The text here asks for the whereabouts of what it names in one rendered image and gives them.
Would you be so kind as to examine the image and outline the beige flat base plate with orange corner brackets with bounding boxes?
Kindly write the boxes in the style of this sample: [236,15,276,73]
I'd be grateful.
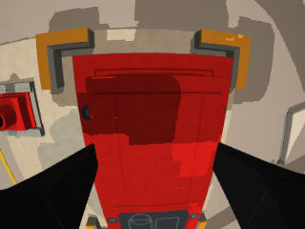
[0,28,252,229]

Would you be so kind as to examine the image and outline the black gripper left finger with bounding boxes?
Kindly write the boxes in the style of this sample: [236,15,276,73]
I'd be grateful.
[0,143,98,229]

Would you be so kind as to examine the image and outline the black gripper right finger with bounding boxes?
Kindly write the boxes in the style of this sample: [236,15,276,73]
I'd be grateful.
[213,141,305,229]

